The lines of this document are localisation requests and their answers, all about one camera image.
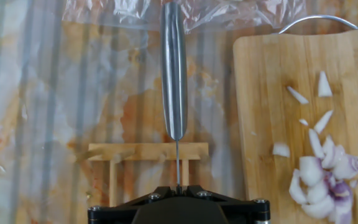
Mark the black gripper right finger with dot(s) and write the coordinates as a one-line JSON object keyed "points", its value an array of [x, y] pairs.
{"points": [[247, 211]]}

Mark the steel cleaver knife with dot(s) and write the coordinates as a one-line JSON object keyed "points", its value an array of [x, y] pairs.
{"points": [[173, 77]]}

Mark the chopped onion piece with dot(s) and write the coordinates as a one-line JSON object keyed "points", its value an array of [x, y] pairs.
{"points": [[281, 149]]}

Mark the white onion sliver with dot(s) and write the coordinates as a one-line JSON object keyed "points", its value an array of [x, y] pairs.
{"points": [[325, 87], [297, 95], [323, 121]]}

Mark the wooden peg dish rack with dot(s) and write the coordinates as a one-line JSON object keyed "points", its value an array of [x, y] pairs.
{"points": [[141, 151]]}

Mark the bamboo cutting board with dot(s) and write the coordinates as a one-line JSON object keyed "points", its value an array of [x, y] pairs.
{"points": [[275, 77]]}

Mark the red onion wedge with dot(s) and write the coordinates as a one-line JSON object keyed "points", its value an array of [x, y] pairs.
{"points": [[311, 169]]}

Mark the clear plastic table sheet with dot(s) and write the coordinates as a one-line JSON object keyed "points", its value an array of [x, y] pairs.
{"points": [[57, 93]]}

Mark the clear bag of onions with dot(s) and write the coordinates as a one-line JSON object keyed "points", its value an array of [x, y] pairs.
{"points": [[228, 14]]}

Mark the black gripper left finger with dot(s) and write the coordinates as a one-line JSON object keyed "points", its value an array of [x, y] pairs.
{"points": [[113, 213]]}

